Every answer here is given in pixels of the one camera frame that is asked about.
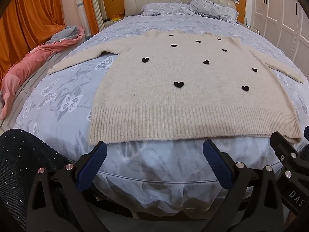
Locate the cream knit sweater black hearts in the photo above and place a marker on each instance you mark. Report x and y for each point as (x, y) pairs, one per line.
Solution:
(176, 85)

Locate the white panelled wardrobe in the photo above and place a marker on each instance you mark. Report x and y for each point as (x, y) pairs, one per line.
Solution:
(285, 24)

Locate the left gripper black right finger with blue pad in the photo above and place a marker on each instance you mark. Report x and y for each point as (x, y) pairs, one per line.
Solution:
(253, 202)

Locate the grey cloth on floor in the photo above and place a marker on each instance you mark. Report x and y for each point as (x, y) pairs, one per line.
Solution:
(68, 33)

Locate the right grey floral pillow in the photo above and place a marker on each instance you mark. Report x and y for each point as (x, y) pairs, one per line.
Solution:
(211, 9)

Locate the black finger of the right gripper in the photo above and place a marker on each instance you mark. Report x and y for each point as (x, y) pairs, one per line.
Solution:
(306, 132)
(292, 181)

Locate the orange curtain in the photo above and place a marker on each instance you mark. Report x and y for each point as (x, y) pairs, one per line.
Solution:
(25, 25)

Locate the white bedside table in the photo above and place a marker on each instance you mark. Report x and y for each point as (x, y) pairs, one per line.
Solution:
(110, 22)

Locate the pink blanket on floor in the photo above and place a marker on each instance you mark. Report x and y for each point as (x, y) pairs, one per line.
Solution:
(32, 61)

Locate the black sparkly trouser leg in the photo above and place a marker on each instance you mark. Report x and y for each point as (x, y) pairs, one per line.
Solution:
(22, 154)

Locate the white sheer curtain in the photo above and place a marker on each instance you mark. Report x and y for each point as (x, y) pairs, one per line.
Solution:
(83, 17)

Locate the left grey floral pillow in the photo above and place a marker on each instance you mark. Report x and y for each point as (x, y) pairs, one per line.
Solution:
(154, 9)

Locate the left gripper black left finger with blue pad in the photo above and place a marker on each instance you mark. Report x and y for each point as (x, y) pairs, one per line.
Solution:
(56, 203)

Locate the grey floral pillow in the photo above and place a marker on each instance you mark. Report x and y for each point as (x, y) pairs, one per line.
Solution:
(154, 9)
(211, 9)

